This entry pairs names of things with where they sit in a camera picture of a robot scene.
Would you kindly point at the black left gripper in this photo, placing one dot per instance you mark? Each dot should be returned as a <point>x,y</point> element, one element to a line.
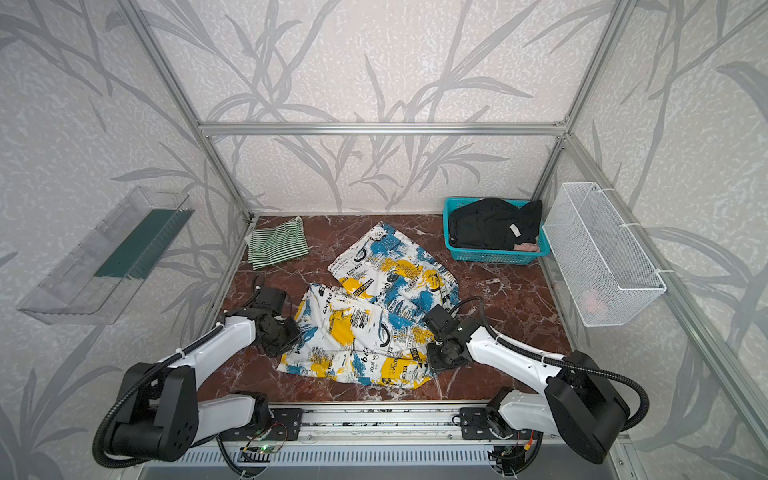
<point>285,335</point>

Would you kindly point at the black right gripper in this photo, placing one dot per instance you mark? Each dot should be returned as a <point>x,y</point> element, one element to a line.
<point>441,352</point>

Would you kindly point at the white yellow blue printed garment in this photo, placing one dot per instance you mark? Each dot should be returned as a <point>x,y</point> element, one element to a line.
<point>370,328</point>

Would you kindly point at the green white striped shirt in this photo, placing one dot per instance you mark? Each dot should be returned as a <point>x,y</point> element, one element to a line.
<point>278,244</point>

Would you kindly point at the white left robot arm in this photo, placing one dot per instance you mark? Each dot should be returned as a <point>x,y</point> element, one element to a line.
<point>157,415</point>

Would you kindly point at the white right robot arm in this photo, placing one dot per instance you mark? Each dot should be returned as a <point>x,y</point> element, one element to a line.
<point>586,406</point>

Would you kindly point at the teal plastic laundry basket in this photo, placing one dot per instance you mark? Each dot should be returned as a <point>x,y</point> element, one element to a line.
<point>513,257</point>

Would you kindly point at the black garment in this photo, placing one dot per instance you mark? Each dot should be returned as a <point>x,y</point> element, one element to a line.
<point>496,224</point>

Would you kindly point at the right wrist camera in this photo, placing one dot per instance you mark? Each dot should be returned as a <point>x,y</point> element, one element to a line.
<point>441,323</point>

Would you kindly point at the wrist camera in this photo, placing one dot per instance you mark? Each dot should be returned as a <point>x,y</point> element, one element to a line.
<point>441,323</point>
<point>270,299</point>

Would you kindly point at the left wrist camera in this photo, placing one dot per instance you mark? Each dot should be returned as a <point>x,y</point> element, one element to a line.
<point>270,299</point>

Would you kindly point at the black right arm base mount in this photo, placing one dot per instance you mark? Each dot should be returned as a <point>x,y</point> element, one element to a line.
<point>486,422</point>

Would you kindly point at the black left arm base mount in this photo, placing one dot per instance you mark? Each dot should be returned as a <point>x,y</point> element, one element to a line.
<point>268,423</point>

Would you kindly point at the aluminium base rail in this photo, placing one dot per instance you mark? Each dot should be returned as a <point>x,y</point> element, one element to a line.
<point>373,434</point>

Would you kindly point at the white wire mesh basket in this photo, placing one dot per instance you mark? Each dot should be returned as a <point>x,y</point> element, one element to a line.
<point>609,276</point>

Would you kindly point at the clear plastic wall tray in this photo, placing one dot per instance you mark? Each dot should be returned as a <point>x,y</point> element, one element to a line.
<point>97,280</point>

